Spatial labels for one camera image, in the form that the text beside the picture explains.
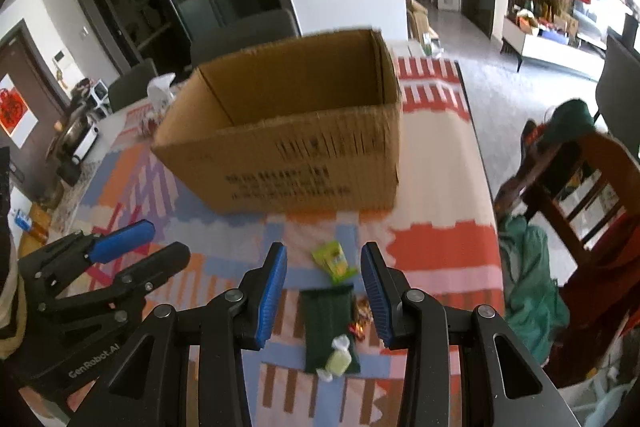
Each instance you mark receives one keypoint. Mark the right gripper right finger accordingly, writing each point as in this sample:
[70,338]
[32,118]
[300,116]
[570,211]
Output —
[501,382]

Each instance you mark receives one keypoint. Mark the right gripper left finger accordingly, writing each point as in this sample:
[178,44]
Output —
[144,384]

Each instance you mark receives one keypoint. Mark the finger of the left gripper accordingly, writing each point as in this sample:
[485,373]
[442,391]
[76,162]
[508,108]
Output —
[136,281]
[60,263]

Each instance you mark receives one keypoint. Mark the green candy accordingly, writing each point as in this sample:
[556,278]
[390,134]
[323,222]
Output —
[338,361]

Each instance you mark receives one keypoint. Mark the dark green snack packet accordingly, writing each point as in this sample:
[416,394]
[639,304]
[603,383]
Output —
[327,314]

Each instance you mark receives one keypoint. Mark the left hand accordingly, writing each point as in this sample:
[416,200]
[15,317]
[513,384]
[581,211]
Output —
[13,311]

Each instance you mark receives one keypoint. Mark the green cloth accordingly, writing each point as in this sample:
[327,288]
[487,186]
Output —
[534,308]

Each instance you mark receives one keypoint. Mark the electric cooking pot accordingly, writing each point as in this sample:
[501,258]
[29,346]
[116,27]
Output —
[75,139]

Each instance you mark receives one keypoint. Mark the colourful patterned tablecloth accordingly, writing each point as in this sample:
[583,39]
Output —
[441,234]

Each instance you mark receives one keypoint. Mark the floral tissue pouch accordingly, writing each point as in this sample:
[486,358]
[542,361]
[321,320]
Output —
[161,98]

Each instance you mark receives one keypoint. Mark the yellow-green snack packet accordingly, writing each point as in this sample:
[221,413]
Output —
[331,259]

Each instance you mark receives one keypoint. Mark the wooden armchair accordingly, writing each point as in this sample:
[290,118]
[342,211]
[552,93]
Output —
[587,190]

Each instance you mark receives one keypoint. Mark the dark grey dining chair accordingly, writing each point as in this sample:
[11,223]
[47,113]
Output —
[249,31]

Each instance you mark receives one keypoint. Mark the brown cardboard box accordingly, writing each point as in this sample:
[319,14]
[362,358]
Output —
[302,124]

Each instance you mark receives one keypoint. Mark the black chair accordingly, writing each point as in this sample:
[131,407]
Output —
[618,92]

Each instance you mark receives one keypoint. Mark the white low tv cabinet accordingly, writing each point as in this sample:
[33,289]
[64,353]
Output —
[528,47]

